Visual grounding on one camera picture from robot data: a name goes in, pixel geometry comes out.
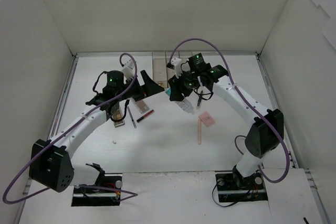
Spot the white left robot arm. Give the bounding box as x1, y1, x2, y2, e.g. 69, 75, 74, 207
29, 70, 164, 193

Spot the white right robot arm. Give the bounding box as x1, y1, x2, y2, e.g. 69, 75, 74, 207
167, 54, 284, 188

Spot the pink-brown eyeshadow palette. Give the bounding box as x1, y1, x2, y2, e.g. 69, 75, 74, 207
132, 99, 150, 114

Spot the clear three-slot organizer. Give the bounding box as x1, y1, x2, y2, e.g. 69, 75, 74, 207
152, 51, 192, 89

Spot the red black lip gloss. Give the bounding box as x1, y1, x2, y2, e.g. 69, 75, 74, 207
136, 110, 154, 123

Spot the black concealer stick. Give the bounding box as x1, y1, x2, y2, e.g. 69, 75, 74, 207
196, 90, 203, 110

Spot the brown eyeshadow palette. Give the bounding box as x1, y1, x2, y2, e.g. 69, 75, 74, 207
111, 102, 124, 127

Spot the pink slim tube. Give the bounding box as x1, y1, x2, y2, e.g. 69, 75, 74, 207
197, 119, 202, 145

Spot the grey checkered eyeliner pencil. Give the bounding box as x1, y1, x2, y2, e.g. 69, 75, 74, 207
127, 107, 137, 129

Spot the pink square compact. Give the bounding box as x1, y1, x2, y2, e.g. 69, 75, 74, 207
198, 112, 215, 127

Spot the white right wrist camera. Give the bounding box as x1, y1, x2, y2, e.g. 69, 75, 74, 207
166, 57, 183, 79

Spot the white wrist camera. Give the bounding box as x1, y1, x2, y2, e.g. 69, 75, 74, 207
166, 57, 183, 79
121, 60, 135, 81

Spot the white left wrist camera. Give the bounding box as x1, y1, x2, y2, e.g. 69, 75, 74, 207
121, 60, 135, 81

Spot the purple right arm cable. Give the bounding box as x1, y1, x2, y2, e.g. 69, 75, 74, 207
169, 38, 291, 183

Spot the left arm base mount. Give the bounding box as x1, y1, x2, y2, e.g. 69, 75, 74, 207
71, 163, 123, 206

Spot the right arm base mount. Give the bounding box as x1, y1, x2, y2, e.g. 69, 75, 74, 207
212, 172, 268, 208

